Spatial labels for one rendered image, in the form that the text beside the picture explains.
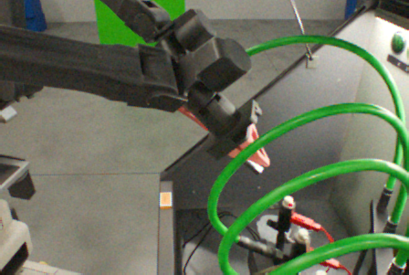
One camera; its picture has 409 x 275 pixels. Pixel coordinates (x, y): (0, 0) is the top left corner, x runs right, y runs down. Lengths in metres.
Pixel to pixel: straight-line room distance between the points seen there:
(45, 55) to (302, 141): 0.75
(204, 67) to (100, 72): 0.14
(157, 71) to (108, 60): 0.07
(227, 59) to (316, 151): 0.62
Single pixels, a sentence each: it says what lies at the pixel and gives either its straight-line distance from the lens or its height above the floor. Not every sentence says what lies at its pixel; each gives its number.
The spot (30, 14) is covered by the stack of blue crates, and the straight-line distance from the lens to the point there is 6.66.
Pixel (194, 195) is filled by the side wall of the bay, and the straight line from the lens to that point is 1.02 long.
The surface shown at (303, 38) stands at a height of 1.43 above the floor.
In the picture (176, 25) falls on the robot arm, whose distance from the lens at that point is 0.67.
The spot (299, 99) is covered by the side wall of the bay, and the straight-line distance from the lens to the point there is 0.90.
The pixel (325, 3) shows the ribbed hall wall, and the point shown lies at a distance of 7.49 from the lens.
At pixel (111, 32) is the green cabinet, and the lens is 3.78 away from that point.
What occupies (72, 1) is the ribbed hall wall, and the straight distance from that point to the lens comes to 7.32.
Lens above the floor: 1.58
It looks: 30 degrees down
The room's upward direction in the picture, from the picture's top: straight up
